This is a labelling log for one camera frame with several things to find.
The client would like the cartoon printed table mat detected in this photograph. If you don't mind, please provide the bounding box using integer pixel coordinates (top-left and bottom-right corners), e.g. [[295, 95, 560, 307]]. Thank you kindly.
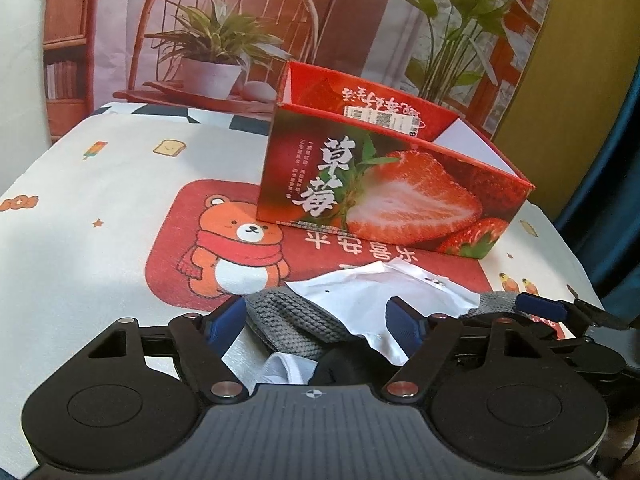
[[1, 110, 597, 477]]

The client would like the white fabric piece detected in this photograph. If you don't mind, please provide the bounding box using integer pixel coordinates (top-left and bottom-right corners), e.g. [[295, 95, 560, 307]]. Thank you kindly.
[[286, 258, 480, 366]]

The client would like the living room scene backdrop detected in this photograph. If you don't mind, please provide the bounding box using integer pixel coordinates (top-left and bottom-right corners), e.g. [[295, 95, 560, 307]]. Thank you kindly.
[[43, 0, 550, 139]]

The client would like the red strawberry cardboard box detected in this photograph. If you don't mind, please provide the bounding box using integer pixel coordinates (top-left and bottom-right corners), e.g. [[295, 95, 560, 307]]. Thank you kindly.
[[257, 62, 533, 259]]

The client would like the grey knitted cloth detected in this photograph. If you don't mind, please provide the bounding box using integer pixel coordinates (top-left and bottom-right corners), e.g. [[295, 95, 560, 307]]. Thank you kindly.
[[245, 286, 516, 360]]

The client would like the black soft cloth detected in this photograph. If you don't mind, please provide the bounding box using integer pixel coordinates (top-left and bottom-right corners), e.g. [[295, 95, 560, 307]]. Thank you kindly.
[[308, 339, 399, 390]]

